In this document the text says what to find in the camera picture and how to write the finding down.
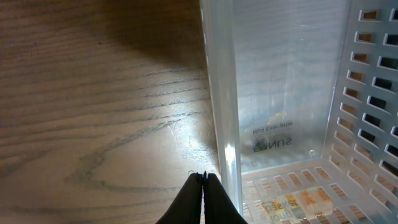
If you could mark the clear perforated plastic basket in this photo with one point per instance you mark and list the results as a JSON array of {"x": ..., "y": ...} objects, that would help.
[{"x": 304, "y": 97}]

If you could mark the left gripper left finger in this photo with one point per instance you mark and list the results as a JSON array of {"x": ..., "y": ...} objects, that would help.
[{"x": 186, "y": 207}]

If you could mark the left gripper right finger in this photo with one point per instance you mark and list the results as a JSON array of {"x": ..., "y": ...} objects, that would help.
[{"x": 219, "y": 209}]

